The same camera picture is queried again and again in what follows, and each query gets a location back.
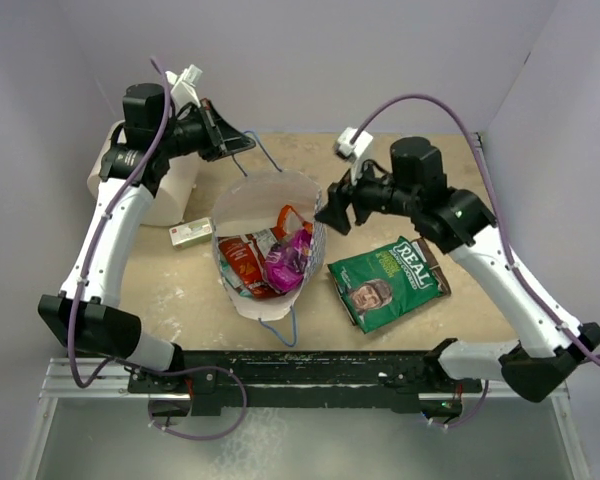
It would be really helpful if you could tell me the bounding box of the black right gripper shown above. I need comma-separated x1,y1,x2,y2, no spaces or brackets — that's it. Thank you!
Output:
315,152,420,235

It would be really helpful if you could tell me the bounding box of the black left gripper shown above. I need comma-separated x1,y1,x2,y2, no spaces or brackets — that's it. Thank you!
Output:
157,99,255,163

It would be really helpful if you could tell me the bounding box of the magenta snack bag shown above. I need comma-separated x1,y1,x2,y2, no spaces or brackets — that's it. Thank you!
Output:
264,229,312,294

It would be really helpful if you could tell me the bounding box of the blue checkered paper bag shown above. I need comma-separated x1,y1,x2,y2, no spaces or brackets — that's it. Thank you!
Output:
210,160,326,348

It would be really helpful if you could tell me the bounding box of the green chips bag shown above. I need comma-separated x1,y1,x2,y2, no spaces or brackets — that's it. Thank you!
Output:
327,235,445,335

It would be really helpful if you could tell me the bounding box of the red orange snack bag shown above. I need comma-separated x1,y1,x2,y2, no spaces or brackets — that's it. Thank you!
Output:
218,205,313,300

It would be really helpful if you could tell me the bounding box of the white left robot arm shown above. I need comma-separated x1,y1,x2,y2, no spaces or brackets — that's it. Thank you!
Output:
38,83,256,392

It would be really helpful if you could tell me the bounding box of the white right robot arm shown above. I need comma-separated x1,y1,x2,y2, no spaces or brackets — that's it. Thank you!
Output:
315,128,600,403

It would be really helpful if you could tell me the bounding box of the white paper towel roll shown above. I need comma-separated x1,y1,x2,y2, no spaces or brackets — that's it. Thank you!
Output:
86,121,201,227

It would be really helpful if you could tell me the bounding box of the small green white box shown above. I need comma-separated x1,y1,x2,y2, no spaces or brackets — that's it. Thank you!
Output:
169,217,212,250

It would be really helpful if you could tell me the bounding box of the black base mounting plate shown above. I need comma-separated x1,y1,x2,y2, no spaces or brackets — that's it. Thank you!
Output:
129,350,483,418

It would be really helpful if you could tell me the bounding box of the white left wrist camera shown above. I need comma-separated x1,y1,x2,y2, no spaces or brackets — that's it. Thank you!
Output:
166,64,202,108

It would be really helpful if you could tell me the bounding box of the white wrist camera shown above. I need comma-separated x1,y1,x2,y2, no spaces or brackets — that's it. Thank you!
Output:
166,64,202,108
333,127,373,185

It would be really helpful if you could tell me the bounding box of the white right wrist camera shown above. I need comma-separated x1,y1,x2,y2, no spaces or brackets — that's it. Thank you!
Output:
333,127,373,185

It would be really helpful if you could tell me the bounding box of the aluminium rail frame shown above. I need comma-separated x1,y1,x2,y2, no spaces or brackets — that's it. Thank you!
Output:
19,132,591,480

